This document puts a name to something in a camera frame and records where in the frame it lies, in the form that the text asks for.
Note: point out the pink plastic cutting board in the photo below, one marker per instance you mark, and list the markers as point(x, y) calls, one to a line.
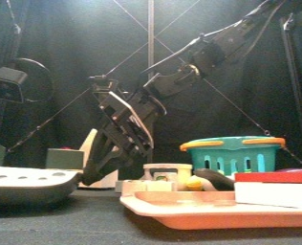
point(208, 217)

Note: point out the white toy stove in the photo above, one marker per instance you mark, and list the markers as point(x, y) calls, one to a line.
point(25, 188)

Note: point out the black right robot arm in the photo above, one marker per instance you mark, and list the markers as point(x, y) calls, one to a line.
point(225, 41)

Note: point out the vertical grey metal pole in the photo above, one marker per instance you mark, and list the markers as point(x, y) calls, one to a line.
point(151, 38)

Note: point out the white toy pot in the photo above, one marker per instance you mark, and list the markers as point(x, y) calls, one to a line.
point(175, 172)

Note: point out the teal basket with orange rim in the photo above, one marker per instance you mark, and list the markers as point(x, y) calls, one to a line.
point(225, 156)

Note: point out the white double block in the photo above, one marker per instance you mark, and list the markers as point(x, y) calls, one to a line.
point(147, 186)

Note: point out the red and white toy block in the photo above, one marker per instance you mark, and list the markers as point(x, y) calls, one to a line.
point(272, 191)

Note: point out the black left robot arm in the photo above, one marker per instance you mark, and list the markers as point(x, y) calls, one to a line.
point(44, 79)

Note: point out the black frame post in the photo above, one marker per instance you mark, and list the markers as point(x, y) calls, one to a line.
point(289, 63)

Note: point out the yellow green toy fruit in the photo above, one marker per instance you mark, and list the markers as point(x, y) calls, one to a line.
point(193, 184)

